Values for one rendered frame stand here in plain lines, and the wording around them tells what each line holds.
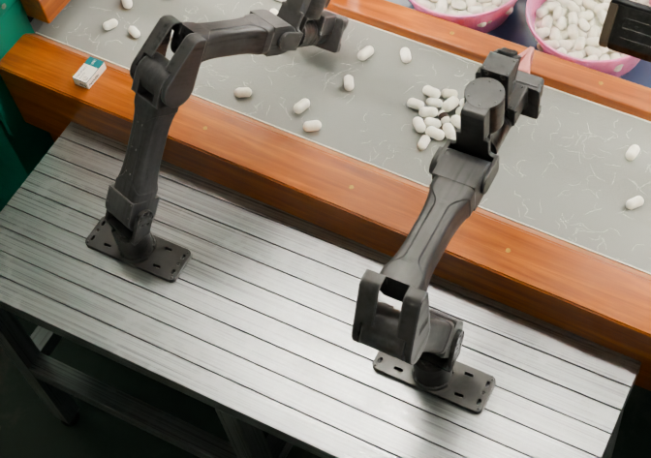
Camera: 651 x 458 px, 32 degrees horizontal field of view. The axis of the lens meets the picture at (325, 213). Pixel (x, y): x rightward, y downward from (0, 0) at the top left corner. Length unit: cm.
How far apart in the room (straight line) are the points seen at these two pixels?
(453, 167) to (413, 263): 17
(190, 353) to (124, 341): 12
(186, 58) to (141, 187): 26
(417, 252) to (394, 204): 46
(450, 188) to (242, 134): 63
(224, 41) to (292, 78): 32
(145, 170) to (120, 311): 27
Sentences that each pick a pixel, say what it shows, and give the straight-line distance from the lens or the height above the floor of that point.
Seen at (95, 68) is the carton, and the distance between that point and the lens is 229.
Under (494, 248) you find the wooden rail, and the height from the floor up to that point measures 76.
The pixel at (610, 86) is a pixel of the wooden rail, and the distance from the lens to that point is 217.
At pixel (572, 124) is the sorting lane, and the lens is 214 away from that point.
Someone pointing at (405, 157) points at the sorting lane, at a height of 74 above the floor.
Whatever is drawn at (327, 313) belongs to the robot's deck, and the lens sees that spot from 201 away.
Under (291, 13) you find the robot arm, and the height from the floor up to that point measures 93.
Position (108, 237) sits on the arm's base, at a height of 68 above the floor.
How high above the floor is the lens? 242
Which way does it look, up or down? 56 degrees down
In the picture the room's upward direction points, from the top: 11 degrees counter-clockwise
